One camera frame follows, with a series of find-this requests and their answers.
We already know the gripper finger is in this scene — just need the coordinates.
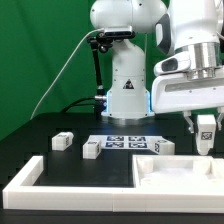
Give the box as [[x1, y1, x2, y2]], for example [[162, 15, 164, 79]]
[[183, 111, 194, 133], [217, 112, 224, 131]]

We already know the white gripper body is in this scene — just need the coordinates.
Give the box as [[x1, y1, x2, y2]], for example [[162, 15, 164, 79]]
[[151, 53, 224, 114]]

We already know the white square tabletop part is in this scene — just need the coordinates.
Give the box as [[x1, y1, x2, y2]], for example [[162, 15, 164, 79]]
[[132, 155, 224, 188]]

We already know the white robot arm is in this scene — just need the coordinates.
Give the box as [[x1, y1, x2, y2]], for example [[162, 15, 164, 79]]
[[90, 0, 224, 129]]

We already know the AprilTag marker sheet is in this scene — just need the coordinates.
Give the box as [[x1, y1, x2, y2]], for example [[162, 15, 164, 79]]
[[88, 135, 165, 149]]

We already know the white U-shaped obstacle fence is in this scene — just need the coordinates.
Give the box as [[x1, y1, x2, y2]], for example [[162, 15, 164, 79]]
[[2, 156, 224, 213]]

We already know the grey camera on mount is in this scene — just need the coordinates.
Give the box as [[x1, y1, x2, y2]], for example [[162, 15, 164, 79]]
[[104, 26, 134, 38]]

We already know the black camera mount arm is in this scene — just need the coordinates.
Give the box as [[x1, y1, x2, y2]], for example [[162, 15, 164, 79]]
[[87, 32, 112, 118]]

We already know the black cable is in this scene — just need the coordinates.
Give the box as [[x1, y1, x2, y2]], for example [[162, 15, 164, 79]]
[[59, 95, 101, 114]]

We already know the white cable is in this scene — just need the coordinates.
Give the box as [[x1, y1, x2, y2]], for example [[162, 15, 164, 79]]
[[29, 27, 105, 120]]

